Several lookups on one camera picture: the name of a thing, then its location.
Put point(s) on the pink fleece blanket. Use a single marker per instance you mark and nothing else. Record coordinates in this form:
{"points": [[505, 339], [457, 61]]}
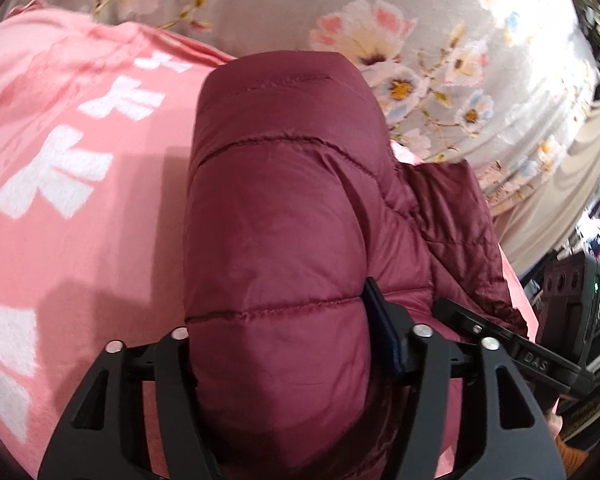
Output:
{"points": [[80, 220]]}

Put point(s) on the maroon puffer jacket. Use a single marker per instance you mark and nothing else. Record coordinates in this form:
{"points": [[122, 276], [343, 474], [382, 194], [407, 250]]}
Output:
{"points": [[280, 210]]}

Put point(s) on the grey floral bedsheet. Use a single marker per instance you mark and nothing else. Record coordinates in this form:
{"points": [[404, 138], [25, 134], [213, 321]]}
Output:
{"points": [[290, 5]]}

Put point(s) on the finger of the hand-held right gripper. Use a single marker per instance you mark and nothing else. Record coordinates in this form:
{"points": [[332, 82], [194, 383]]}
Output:
{"points": [[470, 317]]}

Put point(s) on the beige cloth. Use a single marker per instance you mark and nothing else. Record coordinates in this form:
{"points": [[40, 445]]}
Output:
{"points": [[555, 200]]}

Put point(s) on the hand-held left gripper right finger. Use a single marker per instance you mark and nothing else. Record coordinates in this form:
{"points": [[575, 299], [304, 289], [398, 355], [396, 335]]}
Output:
{"points": [[380, 320]]}

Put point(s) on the person's right forearm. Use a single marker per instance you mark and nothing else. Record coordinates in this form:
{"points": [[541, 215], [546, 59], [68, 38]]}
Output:
{"points": [[567, 460]]}

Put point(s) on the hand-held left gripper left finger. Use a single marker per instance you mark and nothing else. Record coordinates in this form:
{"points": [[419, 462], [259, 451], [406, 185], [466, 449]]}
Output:
{"points": [[172, 360]]}

